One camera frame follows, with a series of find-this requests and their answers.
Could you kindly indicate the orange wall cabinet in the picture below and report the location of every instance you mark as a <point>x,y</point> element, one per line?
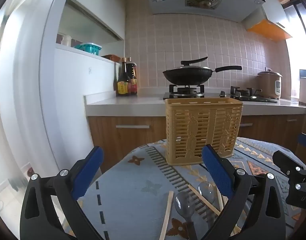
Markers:
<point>270,31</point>

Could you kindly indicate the yellow plastic utensil basket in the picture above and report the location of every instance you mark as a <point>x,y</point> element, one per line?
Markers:
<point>202,130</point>

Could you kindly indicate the beige rice cooker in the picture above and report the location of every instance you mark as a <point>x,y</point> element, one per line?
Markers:
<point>270,83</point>

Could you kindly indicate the black wok lid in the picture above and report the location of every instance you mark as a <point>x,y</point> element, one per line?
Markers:
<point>192,63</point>

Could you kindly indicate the white kitchen countertop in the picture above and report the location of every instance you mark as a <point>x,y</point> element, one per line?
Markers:
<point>128,103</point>

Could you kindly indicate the white jar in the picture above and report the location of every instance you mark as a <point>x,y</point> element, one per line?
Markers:
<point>66,40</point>

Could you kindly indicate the grey range hood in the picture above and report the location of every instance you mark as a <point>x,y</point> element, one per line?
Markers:
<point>200,0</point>

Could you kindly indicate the wooden chopstick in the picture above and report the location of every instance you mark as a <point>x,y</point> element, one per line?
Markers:
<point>220,201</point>
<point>205,201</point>
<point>167,215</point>

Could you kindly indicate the clear plastic spoon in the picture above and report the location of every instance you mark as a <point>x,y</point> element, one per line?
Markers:
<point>184,203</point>
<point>206,191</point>

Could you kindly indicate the dark soy sauce bottle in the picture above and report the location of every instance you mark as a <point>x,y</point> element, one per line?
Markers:
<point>133,77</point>
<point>123,80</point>

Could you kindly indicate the brown box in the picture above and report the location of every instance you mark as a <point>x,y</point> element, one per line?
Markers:
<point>111,58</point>

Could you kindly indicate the black gas stove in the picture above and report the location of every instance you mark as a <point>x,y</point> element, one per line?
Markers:
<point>217,96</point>

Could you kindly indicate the black wok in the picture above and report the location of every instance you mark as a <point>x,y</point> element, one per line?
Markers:
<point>187,76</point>

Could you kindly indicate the wooden kitchen cabinet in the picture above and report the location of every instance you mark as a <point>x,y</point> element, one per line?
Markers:
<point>143,140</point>

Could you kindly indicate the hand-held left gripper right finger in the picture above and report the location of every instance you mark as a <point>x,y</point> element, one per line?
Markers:
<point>216,170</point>

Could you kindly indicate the teal plastic basket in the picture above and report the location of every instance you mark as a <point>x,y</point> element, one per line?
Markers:
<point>89,48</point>

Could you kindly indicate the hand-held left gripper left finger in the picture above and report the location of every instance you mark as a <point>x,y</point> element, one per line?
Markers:
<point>89,170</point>

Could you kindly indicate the blue patterned tablecloth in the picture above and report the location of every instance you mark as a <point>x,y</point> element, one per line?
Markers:
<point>138,195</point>

